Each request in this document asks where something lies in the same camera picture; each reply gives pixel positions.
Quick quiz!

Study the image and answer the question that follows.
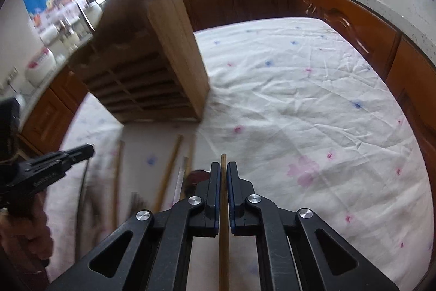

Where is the plain wooden chopstick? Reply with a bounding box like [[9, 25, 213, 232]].
[[219, 154, 231, 291]]

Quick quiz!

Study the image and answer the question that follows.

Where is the dark long utensil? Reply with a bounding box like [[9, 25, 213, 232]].
[[75, 158, 92, 257]]

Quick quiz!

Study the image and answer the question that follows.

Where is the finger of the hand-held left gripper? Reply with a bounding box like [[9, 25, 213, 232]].
[[29, 144, 95, 172]]

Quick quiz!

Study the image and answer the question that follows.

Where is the wooden chopstick with patterned end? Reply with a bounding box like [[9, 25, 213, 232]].
[[174, 134, 197, 206], [155, 135, 184, 208]]

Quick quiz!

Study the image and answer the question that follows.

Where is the floral white tablecloth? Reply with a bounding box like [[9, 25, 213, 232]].
[[44, 16, 428, 291]]

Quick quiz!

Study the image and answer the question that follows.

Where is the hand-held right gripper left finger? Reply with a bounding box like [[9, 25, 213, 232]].
[[44, 161, 222, 291]]

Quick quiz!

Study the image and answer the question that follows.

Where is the red and white rice cooker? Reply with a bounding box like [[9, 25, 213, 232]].
[[25, 47, 57, 87]]

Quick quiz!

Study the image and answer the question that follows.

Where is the pale kitchen countertop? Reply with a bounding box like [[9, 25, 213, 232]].
[[0, 0, 436, 104]]

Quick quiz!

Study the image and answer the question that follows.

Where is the wooden utensil holder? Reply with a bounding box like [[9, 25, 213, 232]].
[[70, 0, 210, 124]]

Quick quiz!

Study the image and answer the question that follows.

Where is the reddish-brown spoon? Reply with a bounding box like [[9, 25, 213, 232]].
[[184, 169, 210, 191]]

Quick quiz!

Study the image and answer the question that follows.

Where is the person's left hand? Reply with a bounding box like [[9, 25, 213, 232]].
[[0, 199, 55, 266]]

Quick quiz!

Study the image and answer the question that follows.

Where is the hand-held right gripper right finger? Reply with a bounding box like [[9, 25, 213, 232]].
[[227, 161, 401, 291]]

